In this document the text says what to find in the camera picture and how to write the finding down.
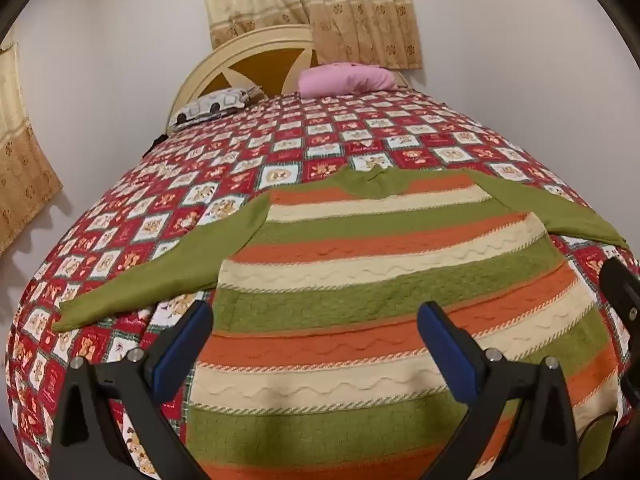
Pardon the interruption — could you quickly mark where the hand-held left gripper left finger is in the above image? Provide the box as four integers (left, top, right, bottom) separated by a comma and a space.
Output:
47, 300, 216, 480

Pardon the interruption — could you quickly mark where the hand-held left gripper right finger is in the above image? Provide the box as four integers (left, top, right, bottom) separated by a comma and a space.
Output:
417, 301, 586, 480

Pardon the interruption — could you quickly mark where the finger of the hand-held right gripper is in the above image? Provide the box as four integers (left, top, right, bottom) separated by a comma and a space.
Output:
599, 256, 640, 333

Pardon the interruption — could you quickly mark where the green orange cream striped sweater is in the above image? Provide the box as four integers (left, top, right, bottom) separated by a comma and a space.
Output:
52, 166, 630, 480

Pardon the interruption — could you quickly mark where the beige floral curtain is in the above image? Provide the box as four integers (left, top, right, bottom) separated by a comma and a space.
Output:
302, 0, 423, 71
0, 42, 64, 256
197, 0, 313, 51

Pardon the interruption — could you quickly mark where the white grey patterned pillow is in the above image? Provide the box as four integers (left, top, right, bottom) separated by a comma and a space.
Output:
169, 86, 263, 128

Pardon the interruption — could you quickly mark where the red printed patchwork bedspread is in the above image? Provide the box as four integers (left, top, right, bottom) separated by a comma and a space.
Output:
5, 87, 640, 480

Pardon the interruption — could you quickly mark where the pink pillow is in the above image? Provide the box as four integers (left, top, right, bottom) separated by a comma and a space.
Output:
298, 62, 408, 99

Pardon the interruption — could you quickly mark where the cream and brown headboard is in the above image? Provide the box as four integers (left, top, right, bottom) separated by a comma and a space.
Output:
165, 25, 411, 133

